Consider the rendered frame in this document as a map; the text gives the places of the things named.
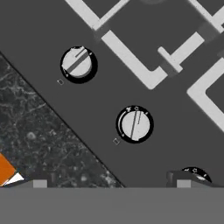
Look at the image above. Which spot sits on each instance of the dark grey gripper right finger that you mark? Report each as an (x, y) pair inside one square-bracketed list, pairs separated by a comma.
[(182, 180)]

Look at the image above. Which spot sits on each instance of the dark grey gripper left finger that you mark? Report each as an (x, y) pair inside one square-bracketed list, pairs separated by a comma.
[(40, 181)]

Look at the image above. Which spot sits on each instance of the white round stove knob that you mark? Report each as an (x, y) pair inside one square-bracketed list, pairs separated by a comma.
[(197, 174), (78, 64), (134, 124)]

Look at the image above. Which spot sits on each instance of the dark grey stove hob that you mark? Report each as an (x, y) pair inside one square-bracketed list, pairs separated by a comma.
[(122, 87)]

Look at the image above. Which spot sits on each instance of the orange and white object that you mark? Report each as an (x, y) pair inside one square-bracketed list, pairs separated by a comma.
[(7, 170)]

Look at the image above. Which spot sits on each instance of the pale grey hob grate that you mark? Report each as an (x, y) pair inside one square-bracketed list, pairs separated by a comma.
[(137, 40), (206, 92)]

